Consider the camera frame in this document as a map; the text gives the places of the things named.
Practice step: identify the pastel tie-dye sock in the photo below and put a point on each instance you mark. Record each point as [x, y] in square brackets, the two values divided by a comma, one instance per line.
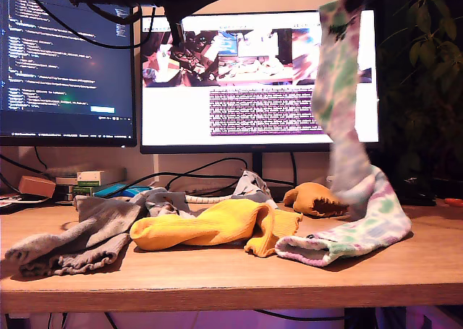
[383, 217]
[336, 72]

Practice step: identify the pale toucan print sock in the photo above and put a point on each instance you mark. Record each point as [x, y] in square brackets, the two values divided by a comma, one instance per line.
[253, 191]
[162, 202]

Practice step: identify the mustard frilled sock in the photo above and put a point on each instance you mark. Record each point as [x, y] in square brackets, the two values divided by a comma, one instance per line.
[304, 195]

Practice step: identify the bright yellow frilled sock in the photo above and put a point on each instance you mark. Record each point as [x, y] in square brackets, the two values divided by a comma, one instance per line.
[202, 224]

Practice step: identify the grey frilled-cuff sock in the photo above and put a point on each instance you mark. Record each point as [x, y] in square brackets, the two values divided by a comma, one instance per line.
[90, 262]
[72, 235]

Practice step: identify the green leafy house plant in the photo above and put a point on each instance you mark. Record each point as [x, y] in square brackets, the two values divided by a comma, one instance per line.
[421, 18]

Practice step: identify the bright white computer monitor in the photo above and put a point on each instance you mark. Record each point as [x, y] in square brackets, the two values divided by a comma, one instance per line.
[173, 119]

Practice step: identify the dark code computer monitor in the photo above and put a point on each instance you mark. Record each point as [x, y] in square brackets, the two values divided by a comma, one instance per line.
[65, 83]

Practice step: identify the blue flat object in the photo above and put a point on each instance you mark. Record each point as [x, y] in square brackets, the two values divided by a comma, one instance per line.
[119, 191]

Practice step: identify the white and green box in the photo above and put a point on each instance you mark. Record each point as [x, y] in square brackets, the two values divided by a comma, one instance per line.
[88, 177]

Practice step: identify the small green box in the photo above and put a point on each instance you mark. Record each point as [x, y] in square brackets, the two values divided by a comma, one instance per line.
[81, 192]

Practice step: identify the small brown wooden box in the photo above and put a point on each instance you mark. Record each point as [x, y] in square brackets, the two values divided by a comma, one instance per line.
[36, 188]

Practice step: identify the black table leg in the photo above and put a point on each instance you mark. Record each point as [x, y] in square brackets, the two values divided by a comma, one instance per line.
[358, 320]

